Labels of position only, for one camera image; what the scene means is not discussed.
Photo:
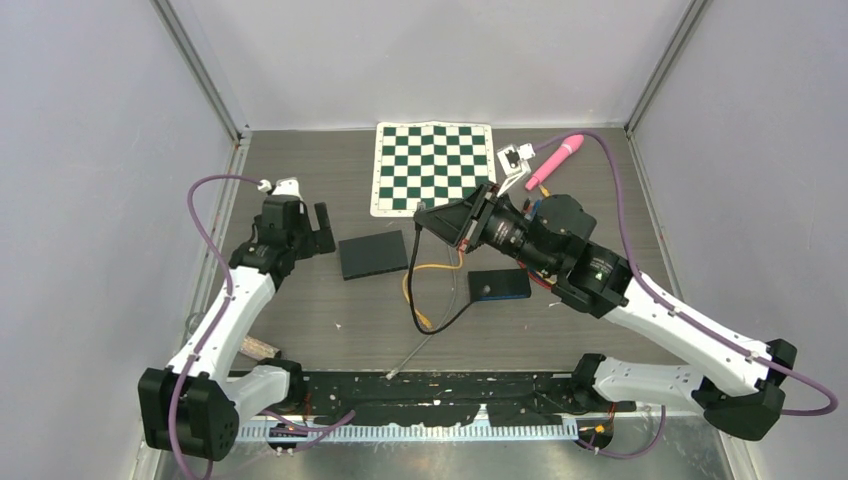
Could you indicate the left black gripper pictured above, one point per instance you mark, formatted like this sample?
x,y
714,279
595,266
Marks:
x,y
323,236

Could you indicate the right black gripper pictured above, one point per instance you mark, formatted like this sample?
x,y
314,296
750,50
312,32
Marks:
x,y
462,223

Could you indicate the ribbed black network switch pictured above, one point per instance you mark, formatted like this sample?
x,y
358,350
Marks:
x,y
503,284

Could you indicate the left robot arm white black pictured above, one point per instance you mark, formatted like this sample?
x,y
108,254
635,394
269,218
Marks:
x,y
191,405

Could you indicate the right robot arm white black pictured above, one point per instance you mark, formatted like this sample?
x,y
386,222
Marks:
x,y
732,381

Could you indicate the green white chessboard mat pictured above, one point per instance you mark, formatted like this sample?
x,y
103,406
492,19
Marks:
x,y
428,163

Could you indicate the glitter filled clear tube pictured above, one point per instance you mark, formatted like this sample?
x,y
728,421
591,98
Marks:
x,y
257,349

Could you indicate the pink cylindrical device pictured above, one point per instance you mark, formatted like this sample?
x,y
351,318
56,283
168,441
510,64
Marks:
x,y
568,146

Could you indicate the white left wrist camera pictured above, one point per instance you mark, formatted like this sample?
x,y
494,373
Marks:
x,y
287,187

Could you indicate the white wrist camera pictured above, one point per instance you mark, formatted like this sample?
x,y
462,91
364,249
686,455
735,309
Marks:
x,y
514,162
287,187

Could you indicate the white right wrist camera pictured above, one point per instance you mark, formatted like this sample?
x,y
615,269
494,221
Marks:
x,y
514,162

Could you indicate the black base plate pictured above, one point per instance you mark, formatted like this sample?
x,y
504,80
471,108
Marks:
x,y
443,399

